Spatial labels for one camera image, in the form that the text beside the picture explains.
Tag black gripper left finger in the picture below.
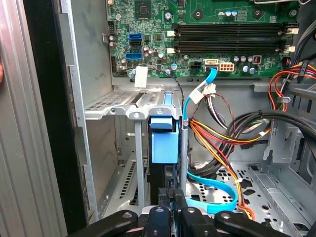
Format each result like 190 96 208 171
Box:
66 187 172 237

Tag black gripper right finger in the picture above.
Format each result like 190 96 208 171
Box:
174 189 293 237

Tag blue data wire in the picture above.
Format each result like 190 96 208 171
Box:
182 68 239 214

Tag hard disk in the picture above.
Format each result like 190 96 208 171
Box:
147 91 185 207

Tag orange red disk power wire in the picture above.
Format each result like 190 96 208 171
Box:
187 118 256 222

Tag metal disk bay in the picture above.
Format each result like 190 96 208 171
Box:
83 85 188 213

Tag metal drive cage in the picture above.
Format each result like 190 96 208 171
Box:
251 82 316 193

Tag white paper tag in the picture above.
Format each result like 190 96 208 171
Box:
134 66 149 88

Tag black open PC case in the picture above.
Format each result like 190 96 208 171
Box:
23 0 316 237

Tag RAM slot white latches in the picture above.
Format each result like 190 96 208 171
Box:
167 29 299 38

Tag green motherboard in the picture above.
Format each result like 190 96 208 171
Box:
107 0 299 79

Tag thin wires white plug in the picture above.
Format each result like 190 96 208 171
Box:
194 83 235 130

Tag black cable bundle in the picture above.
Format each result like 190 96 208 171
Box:
226 110 316 149

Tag orange red wire bundle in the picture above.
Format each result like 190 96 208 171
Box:
268 61 316 113

